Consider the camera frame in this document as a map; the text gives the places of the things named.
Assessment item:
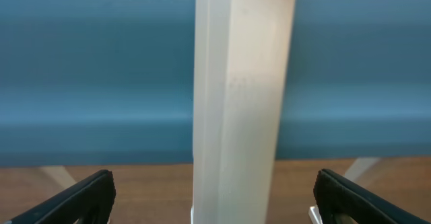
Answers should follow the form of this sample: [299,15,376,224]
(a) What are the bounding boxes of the white pipette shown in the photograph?
[191,0,298,224]

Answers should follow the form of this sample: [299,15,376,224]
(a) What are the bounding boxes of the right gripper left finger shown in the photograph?
[0,169,117,224]

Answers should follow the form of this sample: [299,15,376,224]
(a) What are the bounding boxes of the white and blue stand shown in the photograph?
[0,0,431,188]

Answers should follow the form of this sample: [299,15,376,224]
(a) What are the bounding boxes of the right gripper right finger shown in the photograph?
[312,168,431,224]

